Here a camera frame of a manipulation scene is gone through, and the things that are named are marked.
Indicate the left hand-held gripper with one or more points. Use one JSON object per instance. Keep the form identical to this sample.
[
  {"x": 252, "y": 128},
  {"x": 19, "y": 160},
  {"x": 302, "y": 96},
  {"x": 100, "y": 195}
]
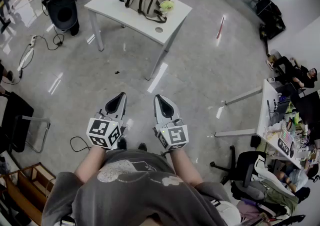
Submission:
[{"x": 100, "y": 129}]

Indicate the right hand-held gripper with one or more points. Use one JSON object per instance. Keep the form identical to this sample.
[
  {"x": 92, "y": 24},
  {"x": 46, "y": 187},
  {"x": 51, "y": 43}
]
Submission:
[{"x": 176, "y": 136}]

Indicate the person's left forearm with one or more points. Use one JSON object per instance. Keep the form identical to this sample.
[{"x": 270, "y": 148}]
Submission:
[{"x": 90, "y": 162}]

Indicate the person's right forearm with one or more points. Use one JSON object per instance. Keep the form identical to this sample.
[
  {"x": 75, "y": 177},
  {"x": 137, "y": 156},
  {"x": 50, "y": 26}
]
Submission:
[{"x": 186, "y": 167}]

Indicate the person's black right shoe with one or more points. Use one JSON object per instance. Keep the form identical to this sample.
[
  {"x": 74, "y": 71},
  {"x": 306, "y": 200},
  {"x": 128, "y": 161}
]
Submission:
[{"x": 142, "y": 146}]

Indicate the person's grey printed t-shirt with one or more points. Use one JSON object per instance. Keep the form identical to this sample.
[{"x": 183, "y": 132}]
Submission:
[{"x": 130, "y": 195}]

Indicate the white table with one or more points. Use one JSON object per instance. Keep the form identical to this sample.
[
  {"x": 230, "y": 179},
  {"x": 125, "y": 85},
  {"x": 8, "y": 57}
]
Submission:
[{"x": 140, "y": 22}]

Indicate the green plush toy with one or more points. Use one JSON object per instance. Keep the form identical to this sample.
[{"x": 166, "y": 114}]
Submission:
[{"x": 167, "y": 6}]

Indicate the red floor tape strip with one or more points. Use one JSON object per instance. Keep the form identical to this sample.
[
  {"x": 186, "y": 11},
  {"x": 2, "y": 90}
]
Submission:
[{"x": 220, "y": 28}]

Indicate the black pouch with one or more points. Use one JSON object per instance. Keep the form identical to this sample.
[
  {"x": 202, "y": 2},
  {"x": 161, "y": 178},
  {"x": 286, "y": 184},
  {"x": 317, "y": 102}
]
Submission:
[{"x": 255, "y": 141}]

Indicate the black office chair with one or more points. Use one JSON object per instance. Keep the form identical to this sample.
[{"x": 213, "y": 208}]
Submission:
[{"x": 246, "y": 167}]

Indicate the black folding chair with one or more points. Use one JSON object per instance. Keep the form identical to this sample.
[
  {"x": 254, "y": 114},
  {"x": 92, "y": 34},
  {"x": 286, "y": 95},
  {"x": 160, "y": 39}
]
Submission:
[{"x": 15, "y": 119}]

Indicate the cluttered white desk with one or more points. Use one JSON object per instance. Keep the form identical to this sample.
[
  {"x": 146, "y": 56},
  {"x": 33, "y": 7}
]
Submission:
[{"x": 268, "y": 109}]

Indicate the white power strip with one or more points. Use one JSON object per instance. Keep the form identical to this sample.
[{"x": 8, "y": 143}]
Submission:
[{"x": 32, "y": 40}]

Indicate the black shell chair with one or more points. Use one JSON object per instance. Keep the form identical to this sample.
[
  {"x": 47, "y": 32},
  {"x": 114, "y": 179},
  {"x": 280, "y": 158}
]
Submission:
[{"x": 62, "y": 12}]

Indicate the wooden shelf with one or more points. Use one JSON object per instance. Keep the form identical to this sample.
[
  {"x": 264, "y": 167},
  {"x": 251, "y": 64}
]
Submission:
[{"x": 27, "y": 187}]

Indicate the black equipment case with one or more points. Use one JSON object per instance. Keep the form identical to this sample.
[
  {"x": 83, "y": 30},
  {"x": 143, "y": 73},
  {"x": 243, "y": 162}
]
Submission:
[
  {"x": 275, "y": 28},
  {"x": 268, "y": 7}
]

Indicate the olive jacket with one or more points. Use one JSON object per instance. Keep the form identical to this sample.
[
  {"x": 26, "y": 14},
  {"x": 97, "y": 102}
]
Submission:
[{"x": 281, "y": 195}]

